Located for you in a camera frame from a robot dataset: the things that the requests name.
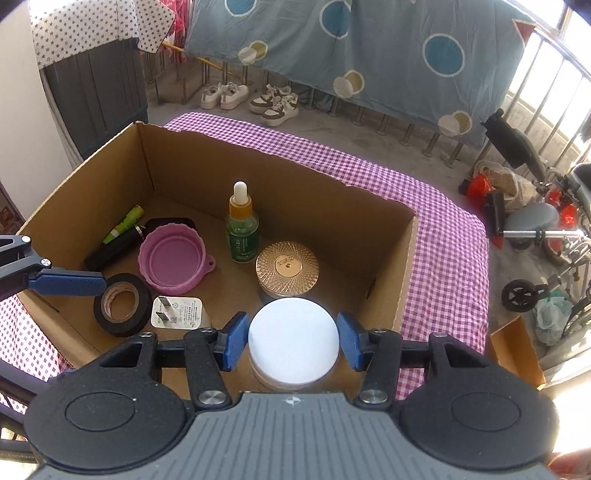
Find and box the white supplement bottle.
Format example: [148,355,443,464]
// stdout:
[247,297,339,391]

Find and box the white power adapter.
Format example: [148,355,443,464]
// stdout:
[150,295,211,330]

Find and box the black tape roll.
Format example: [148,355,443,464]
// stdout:
[93,273,152,337]

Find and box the gold lid jar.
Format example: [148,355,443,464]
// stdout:
[256,241,320,299]

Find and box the pink collapsible cup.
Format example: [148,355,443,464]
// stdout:
[137,223,216,296]

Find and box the green dropper bottle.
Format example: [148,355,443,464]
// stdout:
[226,181,259,263]

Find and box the black cylindrical bottle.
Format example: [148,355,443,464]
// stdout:
[84,217,196,272]

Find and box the pink checkered tablecloth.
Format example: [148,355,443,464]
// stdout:
[0,111,491,416]

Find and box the green tube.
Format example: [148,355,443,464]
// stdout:
[102,205,144,244]

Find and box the brown cardboard box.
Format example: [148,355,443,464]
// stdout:
[17,120,421,402]

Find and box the small cardboard box on floor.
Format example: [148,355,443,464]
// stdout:
[486,316,546,390]

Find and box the dark grey storage cabinet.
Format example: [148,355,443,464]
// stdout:
[42,38,148,159]

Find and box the brown white sneaker right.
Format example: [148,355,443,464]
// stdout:
[262,93,300,127]

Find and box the brown white sneaker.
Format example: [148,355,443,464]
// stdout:
[262,93,300,127]
[249,85,293,115]

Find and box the brown white sneaker left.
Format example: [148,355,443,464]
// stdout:
[249,85,293,115]

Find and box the white polka dot cloth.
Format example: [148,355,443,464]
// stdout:
[27,0,176,69]

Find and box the wheelchair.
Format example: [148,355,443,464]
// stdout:
[482,109,590,345]

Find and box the blue patterned bedsheet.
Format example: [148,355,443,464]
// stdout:
[185,0,535,149]

